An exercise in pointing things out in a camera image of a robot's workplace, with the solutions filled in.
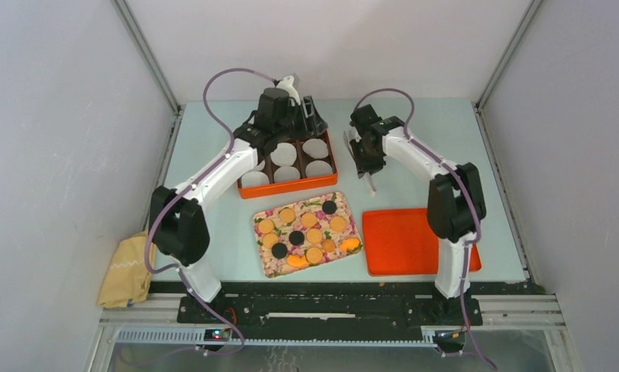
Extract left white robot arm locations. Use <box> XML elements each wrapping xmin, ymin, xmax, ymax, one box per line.
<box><xmin>145</xmin><ymin>88</ymin><xmax>328</xmax><ymax>323</ymax></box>

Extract orange cookie tin box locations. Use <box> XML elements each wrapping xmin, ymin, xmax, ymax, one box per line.
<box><xmin>237</xmin><ymin>132</ymin><xmax>338</xmax><ymax>199</ymax></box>

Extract white paper cupcake liner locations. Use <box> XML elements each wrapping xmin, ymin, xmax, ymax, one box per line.
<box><xmin>270</xmin><ymin>143</ymin><xmax>297</xmax><ymax>167</ymax></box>
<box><xmin>240</xmin><ymin>170</ymin><xmax>270</xmax><ymax>188</ymax></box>
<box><xmin>273</xmin><ymin>166</ymin><xmax>301</xmax><ymax>183</ymax></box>
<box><xmin>254</xmin><ymin>160</ymin><xmax>266</xmax><ymax>172</ymax></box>
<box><xmin>305</xmin><ymin>160</ymin><xmax>334</xmax><ymax>178</ymax></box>
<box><xmin>302</xmin><ymin>139</ymin><xmax>329</xmax><ymax>160</ymax></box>

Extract small tan cookie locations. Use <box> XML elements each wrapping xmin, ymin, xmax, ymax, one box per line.
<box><xmin>322</xmin><ymin>239</ymin><xmax>336</xmax><ymax>253</ymax></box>

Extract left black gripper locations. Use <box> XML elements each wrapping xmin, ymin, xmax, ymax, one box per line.
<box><xmin>274</xmin><ymin>96</ymin><xmax>328</xmax><ymax>141</ymax></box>

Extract black round cookie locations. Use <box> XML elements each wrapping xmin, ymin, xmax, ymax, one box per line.
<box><xmin>322</xmin><ymin>200</ymin><xmax>338</xmax><ymax>215</ymax></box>
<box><xmin>288</xmin><ymin>230</ymin><xmax>305</xmax><ymax>246</ymax></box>
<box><xmin>270</xmin><ymin>243</ymin><xmax>288</xmax><ymax>260</ymax></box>

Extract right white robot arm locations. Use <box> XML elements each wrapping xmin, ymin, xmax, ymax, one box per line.
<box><xmin>344</xmin><ymin>105</ymin><xmax>487</xmax><ymax>324</ymax></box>

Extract yellow cloth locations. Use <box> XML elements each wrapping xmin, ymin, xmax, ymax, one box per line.
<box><xmin>97</xmin><ymin>231</ymin><xmax>153</xmax><ymax>308</ymax></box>

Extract orange tin lid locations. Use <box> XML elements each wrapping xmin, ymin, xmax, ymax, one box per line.
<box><xmin>362</xmin><ymin>207</ymin><xmax>483</xmax><ymax>277</ymax></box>

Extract floral cookie tray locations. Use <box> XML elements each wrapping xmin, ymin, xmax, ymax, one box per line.
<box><xmin>253</xmin><ymin>191</ymin><xmax>364</xmax><ymax>278</ymax></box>

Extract orange pumpkin cookie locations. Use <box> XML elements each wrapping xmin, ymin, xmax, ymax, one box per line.
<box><xmin>339</xmin><ymin>237</ymin><xmax>361</xmax><ymax>254</ymax></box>
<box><xmin>287</xmin><ymin>255</ymin><xmax>309</xmax><ymax>269</ymax></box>

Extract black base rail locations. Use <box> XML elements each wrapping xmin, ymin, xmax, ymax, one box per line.
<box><xmin>150</xmin><ymin>280</ymin><xmax>544</xmax><ymax>340</ymax></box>

